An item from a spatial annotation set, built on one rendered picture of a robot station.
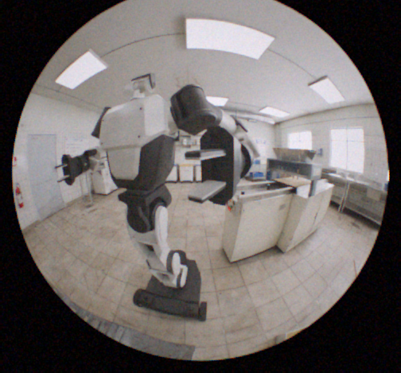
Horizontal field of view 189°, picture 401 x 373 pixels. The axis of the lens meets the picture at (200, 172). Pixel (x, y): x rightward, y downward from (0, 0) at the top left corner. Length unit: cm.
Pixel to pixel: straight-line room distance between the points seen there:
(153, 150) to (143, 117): 10
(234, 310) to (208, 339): 36
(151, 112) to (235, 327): 142
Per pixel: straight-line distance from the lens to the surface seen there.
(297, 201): 138
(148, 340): 114
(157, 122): 32
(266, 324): 133
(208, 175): 18
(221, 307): 126
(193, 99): 36
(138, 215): 43
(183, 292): 113
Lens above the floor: 122
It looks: 10 degrees down
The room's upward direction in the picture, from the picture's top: straight up
